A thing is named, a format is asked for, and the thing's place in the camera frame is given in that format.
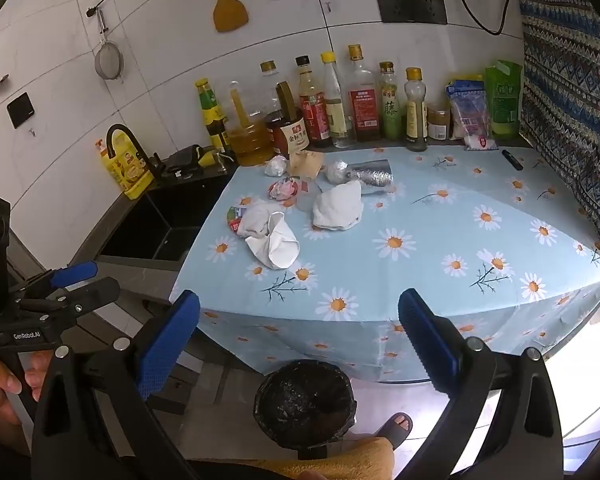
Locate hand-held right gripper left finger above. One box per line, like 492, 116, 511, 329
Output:
30, 290, 203, 480

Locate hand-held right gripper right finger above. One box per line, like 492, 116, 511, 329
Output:
397, 287, 566, 480

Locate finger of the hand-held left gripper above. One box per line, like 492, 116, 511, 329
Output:
15, 261, 100, 306
20, 276, 122, 331

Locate colourful snack packet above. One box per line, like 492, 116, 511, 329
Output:
226, 195, 261, 233

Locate black bin with bag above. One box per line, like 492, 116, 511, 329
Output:
253, 360, 358, 461

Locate white tissue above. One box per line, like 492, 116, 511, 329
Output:
311, 180, 365, 232
236, 201, 281, 239

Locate grey kitchen cabinet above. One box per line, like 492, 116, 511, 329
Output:
70, 260, 261, 416

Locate daisy print blue tablecloth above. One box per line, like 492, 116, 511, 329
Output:
169, 144, 600, 386

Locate black kitchen sink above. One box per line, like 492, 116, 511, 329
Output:
100, 180, 236, 263

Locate person's sandalled foot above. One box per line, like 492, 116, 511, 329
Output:
372, 411, 415, 451

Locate yellow dish soap bottle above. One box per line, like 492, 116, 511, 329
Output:
96, 140, 155, 201

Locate black faucet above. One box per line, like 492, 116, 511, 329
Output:
105, 123, 163, 178

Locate person's yellow trouser leg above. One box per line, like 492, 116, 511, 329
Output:
257, 436, 396, 480

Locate silver foil wrapper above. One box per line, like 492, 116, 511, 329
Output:
347, 158, 397, 196

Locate pink crumpled wrapper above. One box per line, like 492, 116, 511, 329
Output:
267, 178, 301, 203

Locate foil ball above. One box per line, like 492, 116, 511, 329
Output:
326, 159, 353, 184

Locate crumpled white paper ball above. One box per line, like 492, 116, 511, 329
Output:
264, 154, 290, 178

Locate large cooking oil bottle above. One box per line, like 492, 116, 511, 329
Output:
227, 80, 276, 167

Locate green bottle yellow cap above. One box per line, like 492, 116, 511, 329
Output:
195, 78, 229, 151

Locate metal mesh strainer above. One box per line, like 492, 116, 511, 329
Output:
94, 8, 126, 81

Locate brown paper piece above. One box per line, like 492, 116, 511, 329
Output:
288, 150, 326, 181

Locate small glass jar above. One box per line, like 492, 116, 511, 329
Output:
426, 102, 452, 142

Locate slim clear bottle yellow cap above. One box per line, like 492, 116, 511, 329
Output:
404, 67, 429, 153

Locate brown sauce jar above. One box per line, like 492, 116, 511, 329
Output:
265, 81, 308, 157

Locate green oil bottle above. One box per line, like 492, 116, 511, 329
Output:
378, 61, 406, 142

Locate blue and white bag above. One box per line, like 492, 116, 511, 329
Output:
446, 77, 500, 152

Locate dark sauce bottle gold cap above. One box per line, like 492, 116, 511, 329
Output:
347, 44, 383, 143

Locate green pouch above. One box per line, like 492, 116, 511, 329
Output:
484, 60, 524, 141

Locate black capped red label bottle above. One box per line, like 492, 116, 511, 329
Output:
295, 55, 331, 149

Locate clear bottle gold cap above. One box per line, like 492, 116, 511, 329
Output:
258, 60, 283, 116

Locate blue patterned curtain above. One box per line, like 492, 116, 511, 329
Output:
510, 0, 600, 261

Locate black wall switch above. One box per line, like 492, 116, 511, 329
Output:
6, 92, 36, 129

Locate black wall socket panel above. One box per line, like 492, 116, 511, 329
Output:
375, 0, 448, 26

